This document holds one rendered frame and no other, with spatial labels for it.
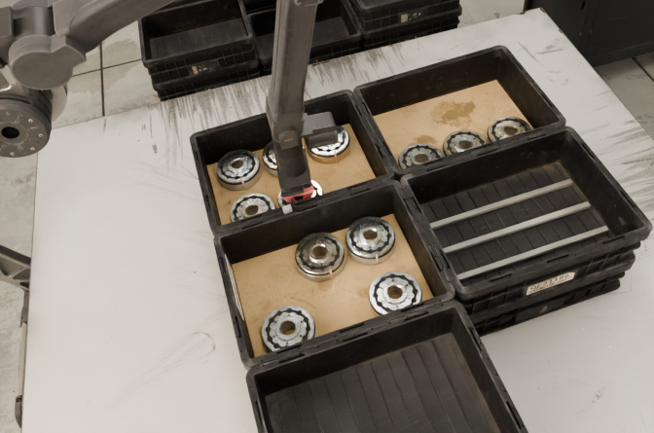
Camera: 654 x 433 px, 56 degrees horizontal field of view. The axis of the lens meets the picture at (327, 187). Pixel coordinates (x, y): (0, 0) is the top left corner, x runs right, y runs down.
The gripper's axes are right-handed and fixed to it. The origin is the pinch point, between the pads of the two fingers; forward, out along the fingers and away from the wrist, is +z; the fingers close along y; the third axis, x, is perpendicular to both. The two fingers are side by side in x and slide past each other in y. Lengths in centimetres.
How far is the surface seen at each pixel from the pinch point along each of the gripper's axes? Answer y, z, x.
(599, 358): -44, 16, -53
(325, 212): -9.1, -3.6, -4.9
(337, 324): -30.7, 3.9, -2.6
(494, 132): 7.1, 0.8, -47.7
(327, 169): 8.7, 4.0, -7.9
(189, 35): 120, 39, 30
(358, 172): 5.9, 3.9, -14.8
